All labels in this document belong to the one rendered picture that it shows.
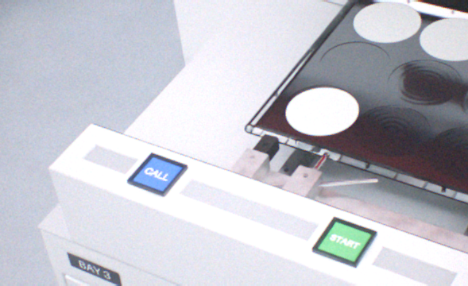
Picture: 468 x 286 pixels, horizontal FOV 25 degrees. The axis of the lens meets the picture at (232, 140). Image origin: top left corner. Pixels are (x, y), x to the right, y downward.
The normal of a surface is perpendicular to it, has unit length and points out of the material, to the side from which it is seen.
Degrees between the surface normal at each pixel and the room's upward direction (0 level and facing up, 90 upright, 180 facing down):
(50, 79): 0
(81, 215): 90
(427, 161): 0
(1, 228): 0
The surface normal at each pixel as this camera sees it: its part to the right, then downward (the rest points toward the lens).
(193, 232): -0.51, 0.62
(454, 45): -0.11, -0.73
